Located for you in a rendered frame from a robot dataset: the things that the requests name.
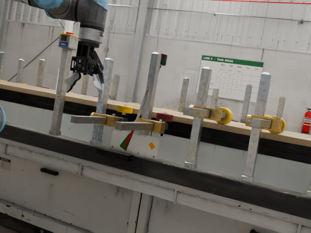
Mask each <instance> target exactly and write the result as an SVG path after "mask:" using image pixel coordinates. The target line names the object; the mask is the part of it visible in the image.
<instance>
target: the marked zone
mask: <svg viewBox="0 0 311 233"><path fill-rule="evenodd" d="M129 135H130V133H129V134H128V135H127V137H126V138H125V139H124V141H123V142H122V143H121V144H120V147H121V148H123V149H124V150H125V151H126V149H127V147H128V145H129V143H130V140H131V138H130V140H129V142H128V144H127V146H126V147H125V148H124V145H125V143H126V141H127V139H128V137H129ZM131 137H132V136H131Z"/></svg>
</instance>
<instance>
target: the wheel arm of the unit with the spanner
mask: <svg viewBox="0 0 311 233"><path fill-rule="evenodd" d="M153 127H154V123H149V122H116V127H115V129H117V130H153ZM166 129H168V123H166V125H165V130H166Z"/></svg>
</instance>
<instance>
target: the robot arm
mask: <svg viewBox="0 0 311 233"><path fill-rule="evenodd" d="M12 1H16V2H20V3H23V4H27V5H29V6H32V7H36V8H40V9H44V11H45V13H46V15H47V16H48V17H50V18H53V19H63V20H69V21H75V22H80V29H79V35H78V40H79V41H78V47H77V53H76V56H72V59H71V65H70V70H71V71H73V74H72V76H70V77H67V78H66V79H65V80H64V82H65V83H67V84H68V85H67V89H66V93H68V92H69V91H71V90H72V88H73V86H74V85H75V84H76V82H77V81H78V80H80V78H81V73H83V75H86V74H89V75H90V76H93V85H94V86H95V87H96V88H97V89H98V91H99V96H100V99H102V97H103V92H104V75H103V69H104V67H103V65H102V63H101V61H100V59H99V57H98V55H97V53H96V51H94V48H99V46H100V45H99V44H102V42H103V36H104V29H105V23H106V15H107V12H108V10H107V9H108V2H107V0H12ZM72 61H74V67H73V68H72ZM75 62H76V65H75ZM5 123H6V115H5V112H4V110H3V108H2V107H1V106H0V132H1V131H2V130H3V128H4V126H5Z"/></svg>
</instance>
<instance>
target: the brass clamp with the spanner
mask: <svg viewBox="0 0 311 233"><path fill-rule="evenodd" d="M138 121H139V122H149V123H154V127H153V130H145V131H150V132H155V133H159V134H162V133H164V130H165V125H166V123H164V122H159V121H155V120H147V119H142V118H139V120H138Z"/></svg>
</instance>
